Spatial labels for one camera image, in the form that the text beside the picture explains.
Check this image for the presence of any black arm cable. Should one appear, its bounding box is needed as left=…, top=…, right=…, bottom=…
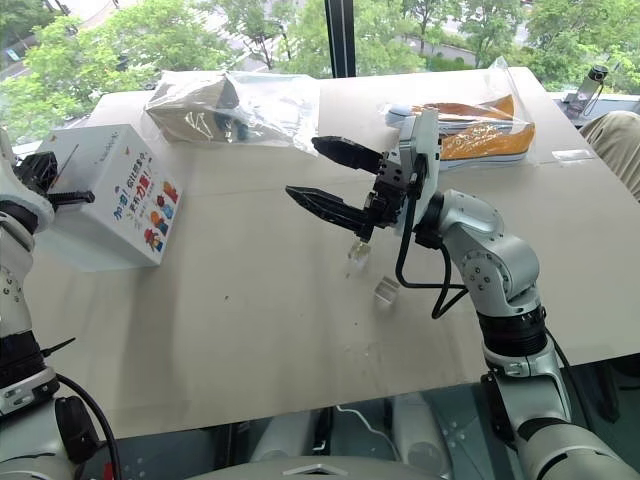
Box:
left=394, top=155, right=471, bottom=321
left=42, top=337, right=124, bottom=480

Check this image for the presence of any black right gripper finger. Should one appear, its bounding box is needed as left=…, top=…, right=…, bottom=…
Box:
left=284, top=185, right=377, bottom=243
left=311, top=134, right=386, bottom=175

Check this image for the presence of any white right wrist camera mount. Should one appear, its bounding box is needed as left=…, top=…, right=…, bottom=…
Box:
left=397, top=107, right=442, bottom=237

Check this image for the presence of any orange canvas shoe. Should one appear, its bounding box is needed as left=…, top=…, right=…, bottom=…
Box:
left=438, top=119, right=537, bottom=167
left=385, top=94, right=520, bottom=126

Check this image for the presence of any white box with colourful print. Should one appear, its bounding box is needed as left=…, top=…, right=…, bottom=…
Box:
left=35, top=124, right=182, bottom=274

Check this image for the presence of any grey robot torso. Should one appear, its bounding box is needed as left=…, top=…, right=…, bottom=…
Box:
left=197, top=451, right=506, bottom=480

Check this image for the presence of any pale rounded shape under table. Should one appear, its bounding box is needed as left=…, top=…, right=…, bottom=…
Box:
left=389, top=393, right=454, bottom=476
left=248, top=409, right=334, bottom=464

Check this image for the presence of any person in beige clothing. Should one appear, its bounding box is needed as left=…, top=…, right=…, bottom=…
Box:
left=578, top=110, right=640, bottom=204

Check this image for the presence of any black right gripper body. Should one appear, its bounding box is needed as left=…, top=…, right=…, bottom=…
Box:
left=366, top=150, right=414, bottom=227

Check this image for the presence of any gold coin in clear case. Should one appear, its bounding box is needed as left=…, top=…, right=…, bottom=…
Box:
left=374, top=277, right=400, bottom=307
left=346, top=239, right=372, bottom=274

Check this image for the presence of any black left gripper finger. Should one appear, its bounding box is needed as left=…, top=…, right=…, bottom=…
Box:
left=48, top=189, right=97, bottom=207

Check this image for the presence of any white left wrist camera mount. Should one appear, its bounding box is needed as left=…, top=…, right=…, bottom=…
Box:
left=0, top=128, right=56, bottom=234

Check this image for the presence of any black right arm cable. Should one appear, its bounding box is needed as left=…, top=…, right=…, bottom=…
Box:
left=394, top=155, right=471, bottom=321

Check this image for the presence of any black window mullion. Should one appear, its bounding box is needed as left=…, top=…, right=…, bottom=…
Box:
left=324, top=0, right=357, bottom=79

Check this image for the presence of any grey shoe in plastic bag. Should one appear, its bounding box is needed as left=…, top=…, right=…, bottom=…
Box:
left=143, top=69, right=322, bottom=157

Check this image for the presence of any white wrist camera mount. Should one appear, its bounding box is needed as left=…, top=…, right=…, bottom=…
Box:
left=0, top=128, right=56, bottom=234
left=397, top=107, right=442, bottom=237

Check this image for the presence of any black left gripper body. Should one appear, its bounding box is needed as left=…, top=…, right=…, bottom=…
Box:
left=12, top=151, right=67, bottom=196

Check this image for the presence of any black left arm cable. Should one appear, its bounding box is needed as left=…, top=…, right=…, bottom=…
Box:
left=42, top=337, right=124, bottom=480

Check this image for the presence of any thin white cable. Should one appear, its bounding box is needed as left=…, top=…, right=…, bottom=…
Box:
left=333, top=403, right=397, bottom=451

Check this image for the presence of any black capped bottle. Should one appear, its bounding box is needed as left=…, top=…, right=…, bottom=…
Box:
left=581, top=64, right=612, bottom=119

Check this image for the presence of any dark desk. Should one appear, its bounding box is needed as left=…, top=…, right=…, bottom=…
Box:
left=544, top=91, right=640, bottom=132

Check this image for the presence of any clear bag around orange shoes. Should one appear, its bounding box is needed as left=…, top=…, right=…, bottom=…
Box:
left=382, top=55, right=599, bottom=176

